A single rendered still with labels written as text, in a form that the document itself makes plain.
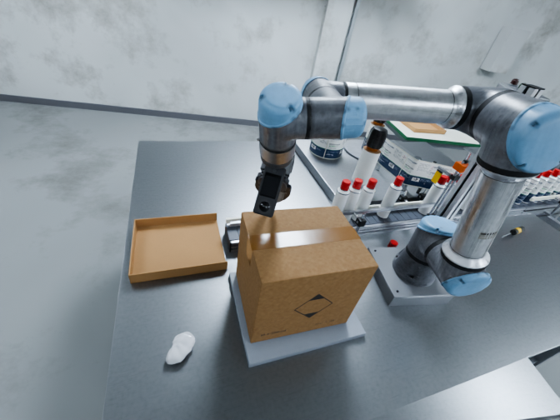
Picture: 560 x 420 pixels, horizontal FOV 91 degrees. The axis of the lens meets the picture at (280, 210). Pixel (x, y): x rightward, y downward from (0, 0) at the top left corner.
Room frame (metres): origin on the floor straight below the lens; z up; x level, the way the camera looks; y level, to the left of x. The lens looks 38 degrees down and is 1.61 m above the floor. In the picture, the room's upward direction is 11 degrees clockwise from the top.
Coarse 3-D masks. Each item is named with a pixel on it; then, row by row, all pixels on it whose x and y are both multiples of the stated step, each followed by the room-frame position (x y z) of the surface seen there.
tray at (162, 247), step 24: (192, 216) 0.80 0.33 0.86; (216, 216) 0.84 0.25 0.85; (144, 240) 0.66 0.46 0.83; (168, 240) 0.68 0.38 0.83; (192, 240) 0.71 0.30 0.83; (216, 240) 0.73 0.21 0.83; (144, 264) 0.56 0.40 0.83; (168, 264) 0.58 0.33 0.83; (192, 264) 0.60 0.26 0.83; (216, 264) 0.59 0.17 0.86
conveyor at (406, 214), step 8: (416, 208) 1.15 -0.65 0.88; (368, 216) 1.01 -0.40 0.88; (376, 216) 1.02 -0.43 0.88; (392, 216) 1.05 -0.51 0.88; (400, 216) 1.06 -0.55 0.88; (408, 216) 1.07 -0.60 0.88; (416, 216) 1.09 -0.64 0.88; (424, 216) 1.10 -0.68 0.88; (352, 224) 0.93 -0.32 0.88; (368, 224) 0.95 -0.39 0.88; (232, 232) 0.74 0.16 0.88; (232, 240) 0.70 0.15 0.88
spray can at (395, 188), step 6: (396, 180) 1.03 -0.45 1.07; (402, 180) 1.02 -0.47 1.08; (390, 186) 1.03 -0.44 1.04; (396, 186) 1.02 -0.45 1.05; (390, 192) 1.02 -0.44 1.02; (396, 192) 1.01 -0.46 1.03; (384, 198) 1.03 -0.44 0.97; (390, 198) 1.01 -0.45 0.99; (396, 198) 1.02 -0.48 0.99; (384, 204) 1.02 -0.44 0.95; (390, 204) 1.01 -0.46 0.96; (378, 216) 1.02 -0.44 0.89; (384, 216) 1.01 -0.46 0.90
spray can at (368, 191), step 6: (372, 180) 0.97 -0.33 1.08; (366, 186) 0.98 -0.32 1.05; (372, 186) 0.96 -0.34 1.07; (366, 192) 0.95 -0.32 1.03; (372, 192) 0.95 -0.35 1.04; (360, 198) 0.96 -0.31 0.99; (366, 198) 0.95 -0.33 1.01; (360, 204) 0.95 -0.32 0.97; (366, 204) 0.95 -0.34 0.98; (360, 216) 0.95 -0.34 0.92
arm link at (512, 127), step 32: (512, 96) 0.63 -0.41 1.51; (480, 128) 0.62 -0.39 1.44; (512, 128) 0.55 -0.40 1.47; (544, 128) 0.53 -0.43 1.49; (480, 160) 0.59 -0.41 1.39; (512, 160) 0.53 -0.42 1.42; (544, 160) 0.52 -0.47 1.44; (480, 192) 0.58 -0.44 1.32; (512, 192) 0.55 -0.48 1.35; (480, 224) 0.56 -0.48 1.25; (448, 256) 0.58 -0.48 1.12; (480, 256) 0.56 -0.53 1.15; (448, 288) 0.53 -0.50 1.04; (480, 288) 0.54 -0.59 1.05
